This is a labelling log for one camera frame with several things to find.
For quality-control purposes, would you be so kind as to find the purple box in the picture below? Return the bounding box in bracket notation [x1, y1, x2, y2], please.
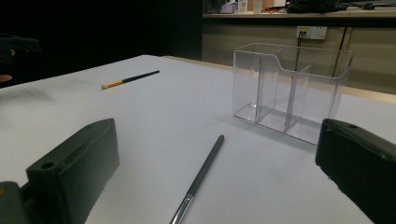
[219, 3, 237, 14]

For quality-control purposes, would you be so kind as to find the black curtain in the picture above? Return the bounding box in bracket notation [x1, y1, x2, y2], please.
[0, 0, 204, 89]

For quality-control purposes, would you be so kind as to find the black power cable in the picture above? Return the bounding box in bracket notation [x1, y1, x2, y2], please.
[296, 31, 307, 48]

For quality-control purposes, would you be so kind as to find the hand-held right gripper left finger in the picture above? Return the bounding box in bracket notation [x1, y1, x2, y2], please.
[26, 118, 120, 224]

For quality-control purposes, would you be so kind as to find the black bag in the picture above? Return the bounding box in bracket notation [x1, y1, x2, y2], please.
[287, 0, 340, 14]

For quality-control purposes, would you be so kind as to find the white wall socket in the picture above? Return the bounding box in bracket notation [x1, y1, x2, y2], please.
[295, 25, 329, 41]

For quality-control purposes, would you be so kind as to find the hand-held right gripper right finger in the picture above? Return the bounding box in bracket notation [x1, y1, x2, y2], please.
[315, 118, 396, 224]

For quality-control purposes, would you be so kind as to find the clear acrylic organizer box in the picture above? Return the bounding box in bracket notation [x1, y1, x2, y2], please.
[232, 42, 355, 146]

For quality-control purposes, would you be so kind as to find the long counter shelf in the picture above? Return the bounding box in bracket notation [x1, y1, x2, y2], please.
[203, 6, 396, 21]

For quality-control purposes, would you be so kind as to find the orange-tipped black makeup brush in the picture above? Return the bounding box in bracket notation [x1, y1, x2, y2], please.
[100, 69, 161, 91]

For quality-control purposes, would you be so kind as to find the white table cover sheet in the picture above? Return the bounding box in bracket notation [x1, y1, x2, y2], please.
[0, 54, 396, 224]

